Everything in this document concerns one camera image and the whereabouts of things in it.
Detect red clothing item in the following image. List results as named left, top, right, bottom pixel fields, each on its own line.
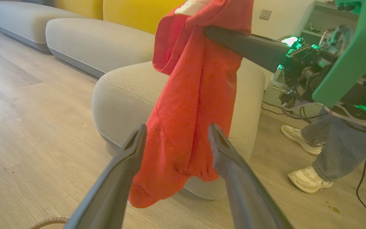
left=128, top=0, right=254, bottom=209

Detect person's blue jeans legs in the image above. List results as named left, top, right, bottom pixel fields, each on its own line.
left=301, top=108, right=366, bottom=182

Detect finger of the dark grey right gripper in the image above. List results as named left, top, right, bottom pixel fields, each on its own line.
left=205, top=25, right=291, bottom=73

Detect yellow sofa back cushion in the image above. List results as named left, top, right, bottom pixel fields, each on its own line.
left=103, top=0, right=185, bottom=35
left=0, top=0, right=103, bottom=21

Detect light grey sofa seat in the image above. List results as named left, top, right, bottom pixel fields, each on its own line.
left=0, top=1, right=85, bottom=53
left=45, top=17, right=155, bottom=78

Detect pale grey shelf unit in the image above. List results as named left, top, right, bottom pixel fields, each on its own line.
left=262, top=0, right=360, bottom=119

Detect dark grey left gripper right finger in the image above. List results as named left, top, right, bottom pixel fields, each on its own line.
left=208, top=123, right=294, bottom=229

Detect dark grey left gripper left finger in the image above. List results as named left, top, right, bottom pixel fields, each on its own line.
left=64, top=124, right=148, bottom=229

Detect white sneaker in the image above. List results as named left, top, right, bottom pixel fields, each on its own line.
left=281, top=125, right=325, bottom=156
left=288, top=166, right=334, bottom=194

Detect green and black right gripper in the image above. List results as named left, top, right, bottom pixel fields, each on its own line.
left=278, top=0, right=366, bottom=108

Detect white fabric piece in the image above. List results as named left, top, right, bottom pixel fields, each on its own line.
left=174, top=0, right=213, bottom=16

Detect black floor cable bundle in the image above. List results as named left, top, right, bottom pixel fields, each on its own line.
left=261, top=101, right=328, bottom=124

